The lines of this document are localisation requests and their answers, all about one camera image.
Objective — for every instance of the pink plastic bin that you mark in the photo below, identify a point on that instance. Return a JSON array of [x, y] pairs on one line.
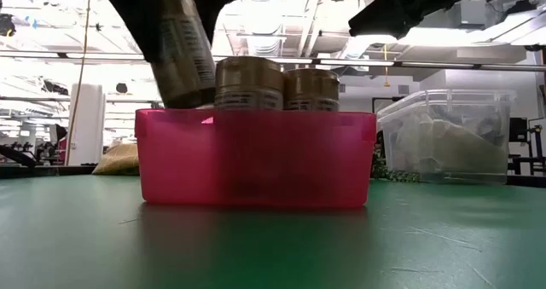
[[256, 161]]

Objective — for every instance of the clear plastic storage box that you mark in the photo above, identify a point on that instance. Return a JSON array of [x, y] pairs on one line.
[[448, 144]]

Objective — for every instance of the white pillar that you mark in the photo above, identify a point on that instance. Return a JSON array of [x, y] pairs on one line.
[[87, 127]]

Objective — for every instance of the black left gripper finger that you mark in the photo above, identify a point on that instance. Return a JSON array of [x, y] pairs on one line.
[[132, 16]]

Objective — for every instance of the yellow cloth bag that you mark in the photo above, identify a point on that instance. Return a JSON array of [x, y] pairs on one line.
[[119, 159]]

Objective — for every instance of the green-label cylindrical spice shaker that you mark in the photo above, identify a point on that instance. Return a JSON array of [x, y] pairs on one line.
[[183, 59], [249, 80], [311, 88]]

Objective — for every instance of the metal frame crossbar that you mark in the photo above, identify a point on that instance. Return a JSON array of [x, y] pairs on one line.
[[426, 64]]

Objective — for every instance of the black equipment stand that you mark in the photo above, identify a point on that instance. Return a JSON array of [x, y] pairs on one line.
[[518, 129]]

